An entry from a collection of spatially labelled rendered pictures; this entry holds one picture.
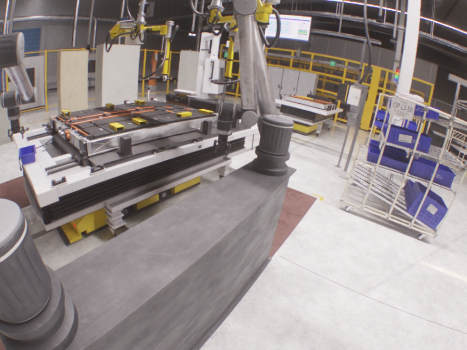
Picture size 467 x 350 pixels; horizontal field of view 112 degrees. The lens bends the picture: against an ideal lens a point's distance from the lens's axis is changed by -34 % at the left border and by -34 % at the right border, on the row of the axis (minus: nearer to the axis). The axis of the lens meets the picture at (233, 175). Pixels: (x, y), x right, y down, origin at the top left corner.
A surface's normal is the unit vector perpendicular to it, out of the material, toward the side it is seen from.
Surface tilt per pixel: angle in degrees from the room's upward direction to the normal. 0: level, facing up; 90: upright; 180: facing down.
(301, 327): 0
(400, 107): 90
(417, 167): 90
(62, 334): 23
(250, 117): 90
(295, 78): 90
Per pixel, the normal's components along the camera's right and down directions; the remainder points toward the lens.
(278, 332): 0.12, -0.90
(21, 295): 0.91, 0.27
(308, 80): -0.57, 0.28
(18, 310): 0.76, 0.36
